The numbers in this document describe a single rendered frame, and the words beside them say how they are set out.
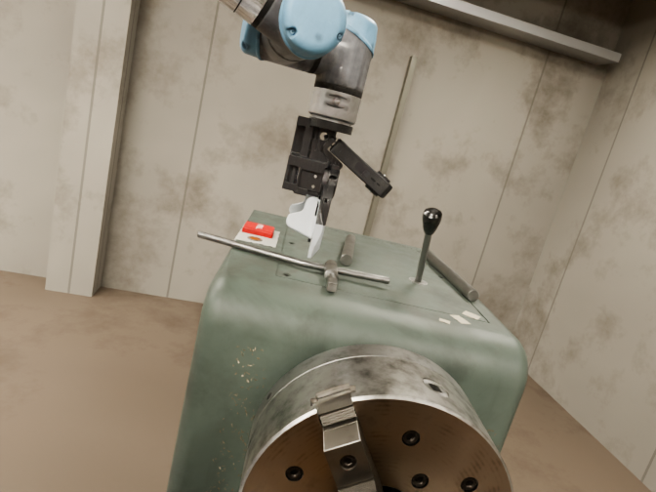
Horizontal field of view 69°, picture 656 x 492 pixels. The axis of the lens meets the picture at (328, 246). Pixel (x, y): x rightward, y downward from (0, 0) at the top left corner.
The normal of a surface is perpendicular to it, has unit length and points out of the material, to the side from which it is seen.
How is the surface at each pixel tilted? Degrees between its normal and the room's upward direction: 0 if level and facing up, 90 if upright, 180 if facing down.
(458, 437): 90
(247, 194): 90
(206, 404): 90
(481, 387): 90
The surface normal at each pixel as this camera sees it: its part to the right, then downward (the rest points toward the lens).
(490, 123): 0.15, 0.27
